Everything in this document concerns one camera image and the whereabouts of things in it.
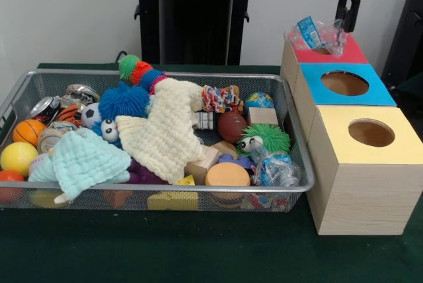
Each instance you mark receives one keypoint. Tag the yellow ball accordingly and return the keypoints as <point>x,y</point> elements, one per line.
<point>18,159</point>

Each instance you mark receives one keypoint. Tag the light blue cloth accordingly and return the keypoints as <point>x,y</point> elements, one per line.
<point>86,160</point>

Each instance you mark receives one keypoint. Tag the black upright panel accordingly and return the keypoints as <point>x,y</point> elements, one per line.
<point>406,31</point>

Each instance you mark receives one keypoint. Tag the silver mesh bin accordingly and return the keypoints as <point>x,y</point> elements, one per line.
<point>165,187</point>

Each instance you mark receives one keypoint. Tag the multicolour spiky caterpillar toy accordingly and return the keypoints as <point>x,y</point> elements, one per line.
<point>138,69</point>

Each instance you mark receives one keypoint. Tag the brown toy football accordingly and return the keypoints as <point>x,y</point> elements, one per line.
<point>231,127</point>

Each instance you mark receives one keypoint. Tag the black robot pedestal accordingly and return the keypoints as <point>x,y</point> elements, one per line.
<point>191,25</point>

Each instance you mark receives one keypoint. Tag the orange foam disc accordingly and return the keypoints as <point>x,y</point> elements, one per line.
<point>228,175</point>

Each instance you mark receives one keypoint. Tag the dark green table cloth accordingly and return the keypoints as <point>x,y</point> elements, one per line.
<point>413,86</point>
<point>198,250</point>

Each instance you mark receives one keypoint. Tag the orange basketball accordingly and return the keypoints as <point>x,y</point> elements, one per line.
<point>28,132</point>

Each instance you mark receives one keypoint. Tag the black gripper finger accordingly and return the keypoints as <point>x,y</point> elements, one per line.
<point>342,3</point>
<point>354,12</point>

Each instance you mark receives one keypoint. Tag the green spiky toy with eyes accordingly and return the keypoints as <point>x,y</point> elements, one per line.
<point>271,137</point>

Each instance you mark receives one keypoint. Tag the wooden three-hole box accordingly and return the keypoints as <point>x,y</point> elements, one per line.
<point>363,197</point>

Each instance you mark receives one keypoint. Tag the cream knitted cloth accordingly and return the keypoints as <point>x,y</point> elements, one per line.
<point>165,131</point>

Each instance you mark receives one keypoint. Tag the blue spiky toy with eyes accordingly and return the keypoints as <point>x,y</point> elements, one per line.
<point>122,101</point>

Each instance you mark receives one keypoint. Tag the crushed clear plastic bottle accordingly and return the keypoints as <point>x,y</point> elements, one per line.
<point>274,169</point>
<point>310,33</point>

